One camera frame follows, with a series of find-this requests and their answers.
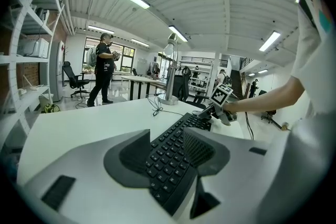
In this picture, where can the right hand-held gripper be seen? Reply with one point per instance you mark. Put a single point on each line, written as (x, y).
(221, 98)

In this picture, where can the white shelf unit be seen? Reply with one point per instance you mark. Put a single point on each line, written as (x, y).
(23, 60)

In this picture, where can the black office chair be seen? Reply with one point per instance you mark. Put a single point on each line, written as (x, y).
(74, 80)

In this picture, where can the silver desk lamp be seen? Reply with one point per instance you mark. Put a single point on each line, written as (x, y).
(172, 70)

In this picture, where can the large window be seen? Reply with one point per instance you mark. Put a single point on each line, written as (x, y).
(126, 57)

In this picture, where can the person's right forearm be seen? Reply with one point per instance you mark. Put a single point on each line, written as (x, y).
(262, 99)

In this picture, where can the black mesh chair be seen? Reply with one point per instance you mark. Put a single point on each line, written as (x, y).
(182, 84)

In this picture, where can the white microwave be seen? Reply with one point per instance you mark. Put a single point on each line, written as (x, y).
(36, 47)

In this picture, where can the dark staircase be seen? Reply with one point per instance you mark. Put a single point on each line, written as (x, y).
(237, 81)

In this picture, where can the black keyboard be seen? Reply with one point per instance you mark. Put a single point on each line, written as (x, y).
(170, 157)

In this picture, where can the person's white shirt torso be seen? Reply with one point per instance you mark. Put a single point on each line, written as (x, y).
(312, 81)

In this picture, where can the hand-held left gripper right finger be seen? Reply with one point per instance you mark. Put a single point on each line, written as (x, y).
(236, 162)

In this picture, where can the yellow black bag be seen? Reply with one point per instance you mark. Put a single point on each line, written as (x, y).
(50, 108)

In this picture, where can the chair base with castors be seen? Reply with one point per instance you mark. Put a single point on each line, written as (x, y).
(273, 116)

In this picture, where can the person's right hand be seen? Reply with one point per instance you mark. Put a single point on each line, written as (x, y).
(231, 116)

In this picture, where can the white refrigerator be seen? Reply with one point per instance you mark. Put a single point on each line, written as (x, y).
(57, 70)

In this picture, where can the white background table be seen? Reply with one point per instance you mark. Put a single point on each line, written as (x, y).
(139, 80)

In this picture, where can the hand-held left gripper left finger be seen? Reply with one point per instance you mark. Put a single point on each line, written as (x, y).
(86, 165)

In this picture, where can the white metal rack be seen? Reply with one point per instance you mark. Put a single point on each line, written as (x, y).
(202, 73)

